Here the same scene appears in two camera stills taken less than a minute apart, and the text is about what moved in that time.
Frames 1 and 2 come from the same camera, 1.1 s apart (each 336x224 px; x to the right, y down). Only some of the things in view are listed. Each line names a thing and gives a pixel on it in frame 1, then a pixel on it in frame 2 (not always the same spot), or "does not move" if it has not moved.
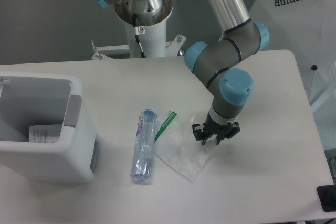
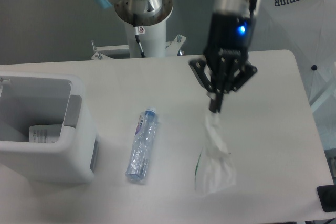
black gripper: x=210 y=127 to x=230 y=39
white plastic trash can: x=33 y=99 does not move
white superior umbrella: x=301 y=17 does not move
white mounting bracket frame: x=174 y=49 does not move
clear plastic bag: x=177 y=144 to x=214 y=170
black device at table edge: x=326 y=195 does not move
